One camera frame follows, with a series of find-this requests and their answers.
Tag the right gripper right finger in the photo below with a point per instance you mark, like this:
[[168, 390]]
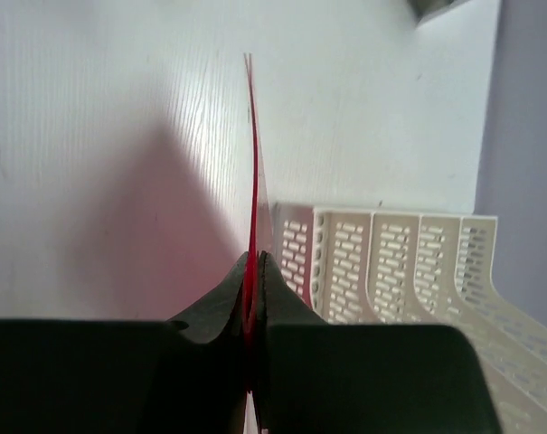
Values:
[[315, 377]]

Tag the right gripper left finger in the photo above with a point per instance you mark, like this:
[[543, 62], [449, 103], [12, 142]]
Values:
[[180, 375]]

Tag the red plastic folder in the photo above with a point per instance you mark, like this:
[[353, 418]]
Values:
[[260, 240]]

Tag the clear acrylic drawer organizer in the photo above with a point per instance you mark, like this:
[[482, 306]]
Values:
[[424, 10]]

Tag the cream plastic file rack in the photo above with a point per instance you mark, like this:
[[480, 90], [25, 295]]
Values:
[[367, 266]]

